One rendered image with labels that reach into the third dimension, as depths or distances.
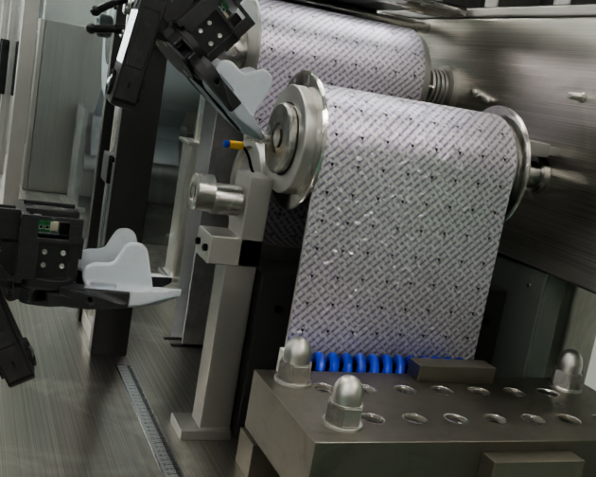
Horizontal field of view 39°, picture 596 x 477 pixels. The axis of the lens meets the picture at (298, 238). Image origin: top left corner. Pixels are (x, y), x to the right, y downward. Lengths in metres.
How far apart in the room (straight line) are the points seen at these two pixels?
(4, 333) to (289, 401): 0.26
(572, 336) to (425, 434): 0.53
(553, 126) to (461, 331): 0.27
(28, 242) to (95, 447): 0.27
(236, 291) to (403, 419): 0.26
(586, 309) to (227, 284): 0.55
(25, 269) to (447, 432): 0.40
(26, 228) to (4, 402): 0.32
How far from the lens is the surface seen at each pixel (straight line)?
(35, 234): 0.75
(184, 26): 0.84
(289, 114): 0.86
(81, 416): 1.00
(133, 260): 0.77
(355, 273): 0.88
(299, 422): 0.73
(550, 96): 1.07
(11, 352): 0.79
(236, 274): 0.92
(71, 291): 0.75
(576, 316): 1.24
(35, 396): 1.05
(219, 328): 0.93
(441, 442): 0.75
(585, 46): 1.04
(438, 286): 0.93
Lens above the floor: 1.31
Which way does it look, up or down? 10 degrees down
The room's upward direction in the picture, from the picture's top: 10 degrees clockwise
